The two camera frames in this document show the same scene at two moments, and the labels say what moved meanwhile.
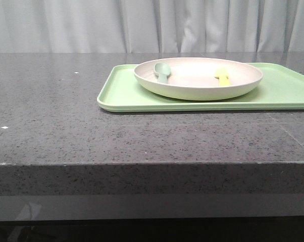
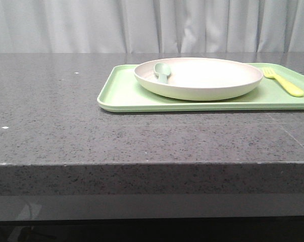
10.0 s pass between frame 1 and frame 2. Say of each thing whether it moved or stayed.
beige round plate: stayed
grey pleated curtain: stayed
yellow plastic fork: moved
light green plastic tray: stayed
